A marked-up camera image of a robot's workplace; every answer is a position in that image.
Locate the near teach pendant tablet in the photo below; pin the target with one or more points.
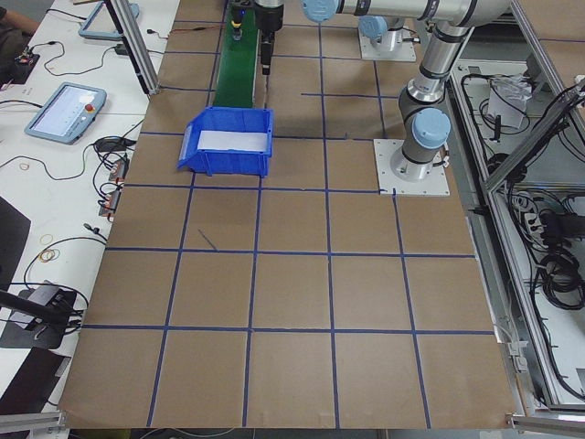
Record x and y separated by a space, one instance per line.
67 114

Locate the aluminium frame post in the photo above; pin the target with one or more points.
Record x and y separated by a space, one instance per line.
126 25

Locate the green conveyor belt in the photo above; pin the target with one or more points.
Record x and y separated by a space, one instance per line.
235 85

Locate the blue left plastic bin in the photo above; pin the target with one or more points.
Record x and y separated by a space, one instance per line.
244 120

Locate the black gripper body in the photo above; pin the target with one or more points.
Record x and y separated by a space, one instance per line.
268 19

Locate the white foam bin liner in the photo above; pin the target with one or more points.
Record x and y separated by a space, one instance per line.
237 141

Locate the yellow push button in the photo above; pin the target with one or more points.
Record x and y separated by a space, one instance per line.
236 22

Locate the teach pendant tablet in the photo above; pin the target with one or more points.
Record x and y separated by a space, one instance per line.
99 25
67 114

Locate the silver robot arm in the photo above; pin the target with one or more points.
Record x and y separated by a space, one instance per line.
383 32
427 127

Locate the black power adapter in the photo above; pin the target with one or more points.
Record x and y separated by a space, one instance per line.
121 50

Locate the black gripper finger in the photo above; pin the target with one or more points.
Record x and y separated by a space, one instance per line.
268 56
263 54

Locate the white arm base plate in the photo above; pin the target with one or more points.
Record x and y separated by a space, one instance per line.
398 176
405 53

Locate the far teach pendant tablet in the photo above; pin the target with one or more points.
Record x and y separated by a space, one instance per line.
99 25

